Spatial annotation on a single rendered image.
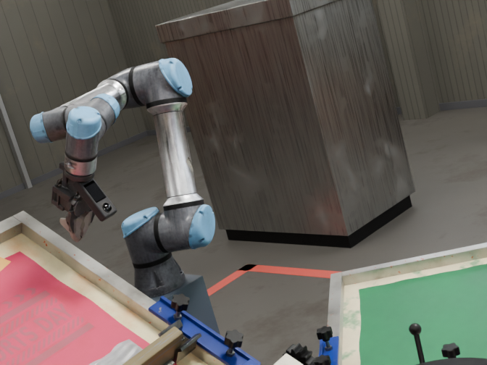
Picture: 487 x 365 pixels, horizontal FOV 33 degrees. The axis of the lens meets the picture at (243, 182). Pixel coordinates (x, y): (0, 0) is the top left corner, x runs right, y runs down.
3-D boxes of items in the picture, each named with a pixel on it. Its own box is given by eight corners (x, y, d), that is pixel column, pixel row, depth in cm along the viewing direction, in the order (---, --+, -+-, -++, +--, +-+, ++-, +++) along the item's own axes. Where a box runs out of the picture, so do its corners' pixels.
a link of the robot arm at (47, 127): (108, 71, 247) (20, 111, 203) (140, 62, 243) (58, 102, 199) (120, 108, 250) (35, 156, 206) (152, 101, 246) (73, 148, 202)
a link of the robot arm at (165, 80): (175, 250, 244) (145, 67, 245) (222, 243, 238) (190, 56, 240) (157, 256, 233) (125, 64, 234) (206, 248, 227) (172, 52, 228)
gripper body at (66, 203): (72, 194, 210) (76, 154, 203) (97, 210, 206) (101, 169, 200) (50, 206, 204) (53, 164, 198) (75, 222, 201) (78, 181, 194)
